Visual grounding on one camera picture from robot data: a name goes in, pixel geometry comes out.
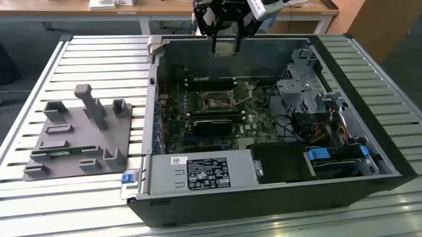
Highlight green RAM stick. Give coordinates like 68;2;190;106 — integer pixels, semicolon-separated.
32;145;100;158

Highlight wooden desk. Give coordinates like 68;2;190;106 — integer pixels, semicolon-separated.
0;0;341;35

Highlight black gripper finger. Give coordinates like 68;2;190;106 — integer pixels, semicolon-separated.
234;11;265;53
194;5;221;54

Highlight black graphics card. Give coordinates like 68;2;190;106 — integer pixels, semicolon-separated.
193;118;234;136

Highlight metal socket cover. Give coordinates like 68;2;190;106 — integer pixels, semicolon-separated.
233;79;259;109

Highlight silver power supply unit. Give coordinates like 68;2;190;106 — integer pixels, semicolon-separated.
135;149;262;199

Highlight grey parts rack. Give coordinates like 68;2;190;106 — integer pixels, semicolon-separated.
22;83;134;182

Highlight silver chipset heatsink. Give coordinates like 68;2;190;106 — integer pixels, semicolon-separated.
237;137;258;149

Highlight red yellow orange wires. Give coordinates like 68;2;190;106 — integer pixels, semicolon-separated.
310;122;351;145

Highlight silver drive cage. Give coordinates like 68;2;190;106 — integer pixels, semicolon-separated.
275;48;331;115

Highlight black hard disk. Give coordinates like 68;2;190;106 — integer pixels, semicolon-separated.
311;159;363;179

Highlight CPU socket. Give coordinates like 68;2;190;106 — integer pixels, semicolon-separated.
201;90;238;111

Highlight blue disk carrier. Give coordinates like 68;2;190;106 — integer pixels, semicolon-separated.
306;147;333;162

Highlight black plastic shroud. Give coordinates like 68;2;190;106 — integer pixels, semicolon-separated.
250;143;319;185

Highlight plain white box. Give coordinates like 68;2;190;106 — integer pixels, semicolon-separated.
88;0;116;11

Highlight white-rimmed wrist camera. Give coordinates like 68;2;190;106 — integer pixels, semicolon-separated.
247;0;285;21

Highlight green motherboard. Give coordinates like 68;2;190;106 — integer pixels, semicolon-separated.
154;78;282;154

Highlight black flat device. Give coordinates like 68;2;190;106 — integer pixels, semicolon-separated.
319;0;339;11

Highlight black open PC case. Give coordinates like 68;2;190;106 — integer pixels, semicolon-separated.
127;34;421;228

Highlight wooden cabinet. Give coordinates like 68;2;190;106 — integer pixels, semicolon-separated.
329;0;422;65

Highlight silver CPU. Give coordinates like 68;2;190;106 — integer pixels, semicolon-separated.
214;41;241;58

